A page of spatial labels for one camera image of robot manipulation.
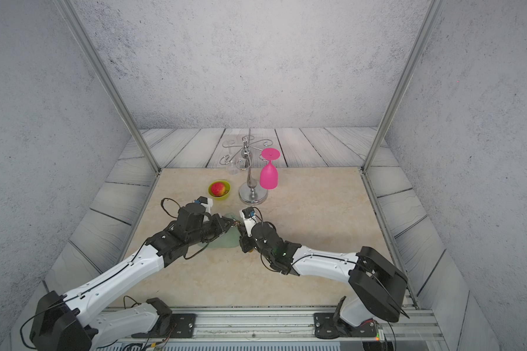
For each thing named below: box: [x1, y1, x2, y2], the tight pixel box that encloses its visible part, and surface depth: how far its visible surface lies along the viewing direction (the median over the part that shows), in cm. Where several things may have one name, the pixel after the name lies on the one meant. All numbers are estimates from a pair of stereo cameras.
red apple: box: [210, 182, 226, 197], surface depth 108 cm
